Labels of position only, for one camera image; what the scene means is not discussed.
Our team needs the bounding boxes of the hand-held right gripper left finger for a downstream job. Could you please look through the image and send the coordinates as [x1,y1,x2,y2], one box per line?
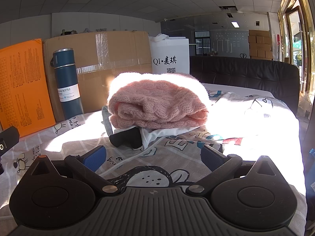
[25,146,121,196]

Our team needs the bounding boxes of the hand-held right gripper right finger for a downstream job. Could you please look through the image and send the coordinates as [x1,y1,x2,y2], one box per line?
[186,145,283,196]

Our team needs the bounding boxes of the grey garment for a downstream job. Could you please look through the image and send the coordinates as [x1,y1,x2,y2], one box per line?
[101,105,116,138]

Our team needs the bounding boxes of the black cloth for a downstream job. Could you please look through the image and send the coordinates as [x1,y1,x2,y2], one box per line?
[109,126,143,150]

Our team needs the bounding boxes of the orange printed board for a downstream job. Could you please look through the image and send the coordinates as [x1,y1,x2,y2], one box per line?
[0,39,57,138]

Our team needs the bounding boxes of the white garment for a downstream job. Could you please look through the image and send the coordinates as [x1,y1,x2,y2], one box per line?
[113,125,205,150]

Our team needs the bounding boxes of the pink knitted sweater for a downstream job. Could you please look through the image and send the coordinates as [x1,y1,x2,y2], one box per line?
[107,72,210,130]

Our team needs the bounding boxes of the dark blue vacuum bottle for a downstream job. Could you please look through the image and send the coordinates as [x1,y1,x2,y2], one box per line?
[51,48,84,120]

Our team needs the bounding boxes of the black leather headboard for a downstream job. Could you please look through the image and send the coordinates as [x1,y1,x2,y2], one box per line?
[189,55,301,115]

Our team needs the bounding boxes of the large brown cardboard box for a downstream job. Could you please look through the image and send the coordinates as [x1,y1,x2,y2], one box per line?
[42,31,153,123]

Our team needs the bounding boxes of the white paper shopping bag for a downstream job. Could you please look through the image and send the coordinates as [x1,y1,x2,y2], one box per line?
[149,33,190,75]

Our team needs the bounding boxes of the stack of cardboard boxes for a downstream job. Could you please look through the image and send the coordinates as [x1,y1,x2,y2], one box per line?
[247,29,273,60]

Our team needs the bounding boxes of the gold framed glass door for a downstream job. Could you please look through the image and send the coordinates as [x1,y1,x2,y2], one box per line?
[278,0,315,84]

